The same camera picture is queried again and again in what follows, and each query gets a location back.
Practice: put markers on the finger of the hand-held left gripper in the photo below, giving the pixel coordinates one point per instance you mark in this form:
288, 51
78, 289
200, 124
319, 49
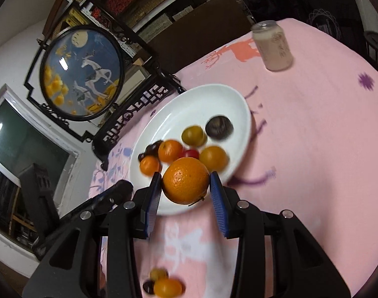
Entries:
111, 196

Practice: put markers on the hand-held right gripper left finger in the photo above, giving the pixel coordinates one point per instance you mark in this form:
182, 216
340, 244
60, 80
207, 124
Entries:
153, 206

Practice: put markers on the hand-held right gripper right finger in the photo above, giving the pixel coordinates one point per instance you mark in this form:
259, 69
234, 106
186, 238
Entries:
218, 205

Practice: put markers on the large orange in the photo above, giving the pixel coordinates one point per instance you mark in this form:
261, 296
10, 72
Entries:
186, 183

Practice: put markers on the small orange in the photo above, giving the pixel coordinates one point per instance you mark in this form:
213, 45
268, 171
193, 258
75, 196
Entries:
149, 165
169, 150

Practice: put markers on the yellow tomato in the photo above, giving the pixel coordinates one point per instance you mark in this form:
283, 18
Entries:
168, 287
213, 158
193, 135

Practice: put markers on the dark grapes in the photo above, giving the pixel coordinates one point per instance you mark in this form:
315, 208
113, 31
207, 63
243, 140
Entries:
148, 152

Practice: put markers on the red tomato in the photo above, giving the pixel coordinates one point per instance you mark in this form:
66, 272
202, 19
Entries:
192, 153

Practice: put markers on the dark passion fruit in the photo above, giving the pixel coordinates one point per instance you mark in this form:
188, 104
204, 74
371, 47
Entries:
219, 126

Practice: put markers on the white plate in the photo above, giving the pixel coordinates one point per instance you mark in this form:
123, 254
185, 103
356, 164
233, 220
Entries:
195, 105

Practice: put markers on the small green fruit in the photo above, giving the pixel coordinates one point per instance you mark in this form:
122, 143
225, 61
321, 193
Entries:
159, 274

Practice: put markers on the dark plum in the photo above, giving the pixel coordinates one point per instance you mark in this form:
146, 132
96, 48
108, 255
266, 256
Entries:
148, 287

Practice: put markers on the window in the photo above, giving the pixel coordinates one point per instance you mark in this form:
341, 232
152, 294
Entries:
21, 149

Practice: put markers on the round deer picture screen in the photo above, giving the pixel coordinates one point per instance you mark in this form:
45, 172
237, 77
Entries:
83, 68

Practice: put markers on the beige beverage can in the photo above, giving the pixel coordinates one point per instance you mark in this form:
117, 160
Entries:
274, 48

